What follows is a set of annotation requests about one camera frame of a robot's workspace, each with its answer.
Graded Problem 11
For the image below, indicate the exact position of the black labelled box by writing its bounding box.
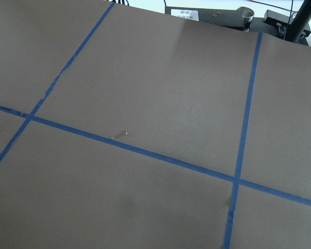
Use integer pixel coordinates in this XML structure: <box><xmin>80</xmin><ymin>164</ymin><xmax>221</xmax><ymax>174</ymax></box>
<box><xmin>165</xmin><ymin>6</ymin><xmax>255</xmax><ymax>31</ymax></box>

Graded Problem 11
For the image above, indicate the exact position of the black stand pole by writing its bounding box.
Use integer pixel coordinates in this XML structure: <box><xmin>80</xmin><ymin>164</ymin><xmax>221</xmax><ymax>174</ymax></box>
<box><xmin>284</xmin><ymin>0</ymin><xmax>311</xmax><ymax>43</ymax></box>

